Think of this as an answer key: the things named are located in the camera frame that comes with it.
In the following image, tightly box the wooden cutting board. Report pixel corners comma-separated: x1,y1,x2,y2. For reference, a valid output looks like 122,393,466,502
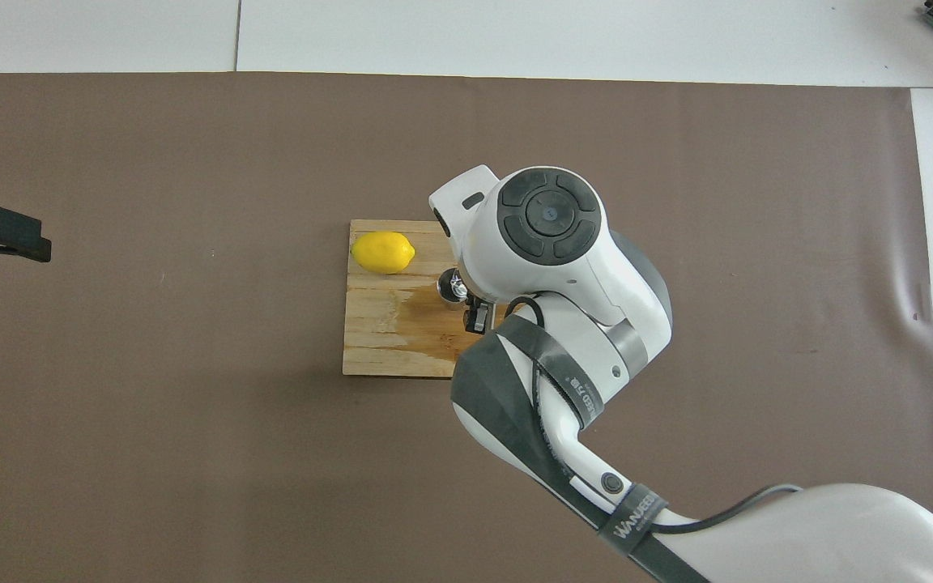
343,219,516,379

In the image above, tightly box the steel double jigger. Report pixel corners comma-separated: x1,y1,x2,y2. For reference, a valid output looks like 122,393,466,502
437,269,471,311

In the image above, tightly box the yellow lemon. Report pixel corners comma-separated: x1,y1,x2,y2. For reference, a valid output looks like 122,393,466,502
351,231,417,275

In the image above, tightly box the brown paper table mat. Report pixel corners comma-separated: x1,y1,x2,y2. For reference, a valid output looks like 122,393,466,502
0,71,933,583

